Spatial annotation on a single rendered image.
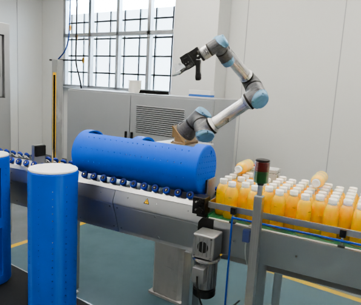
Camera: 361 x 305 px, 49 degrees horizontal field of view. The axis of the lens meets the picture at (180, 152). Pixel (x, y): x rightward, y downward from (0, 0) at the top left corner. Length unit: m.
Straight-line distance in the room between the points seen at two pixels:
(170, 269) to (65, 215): 0.96
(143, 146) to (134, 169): 0.14
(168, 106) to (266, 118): 1.40
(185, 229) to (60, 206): 0.71
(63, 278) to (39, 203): 0.47
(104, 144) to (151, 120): 1.94
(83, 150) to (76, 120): 2.68
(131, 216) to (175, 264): 0.67
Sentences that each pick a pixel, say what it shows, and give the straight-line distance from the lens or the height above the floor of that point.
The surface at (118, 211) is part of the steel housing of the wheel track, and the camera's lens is 2.44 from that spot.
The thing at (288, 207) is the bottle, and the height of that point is 1.01.
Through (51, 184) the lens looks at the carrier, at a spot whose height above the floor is 0.97.
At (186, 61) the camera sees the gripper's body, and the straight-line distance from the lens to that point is 2.26.
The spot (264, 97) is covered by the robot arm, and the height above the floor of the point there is 1.51.
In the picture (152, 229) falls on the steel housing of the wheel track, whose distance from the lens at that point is 2.36.
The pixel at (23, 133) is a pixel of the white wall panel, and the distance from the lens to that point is 7.67.
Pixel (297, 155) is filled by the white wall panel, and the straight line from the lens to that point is 4.92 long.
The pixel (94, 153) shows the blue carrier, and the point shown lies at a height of 1.12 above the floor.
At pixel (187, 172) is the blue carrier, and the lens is 2.11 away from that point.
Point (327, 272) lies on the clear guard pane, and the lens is 1.88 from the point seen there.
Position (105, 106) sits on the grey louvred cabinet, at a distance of 4.79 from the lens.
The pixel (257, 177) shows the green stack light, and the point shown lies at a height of 1.19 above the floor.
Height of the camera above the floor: 1.54
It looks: 9 degrees down
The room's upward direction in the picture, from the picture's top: 3 degrees clockwise
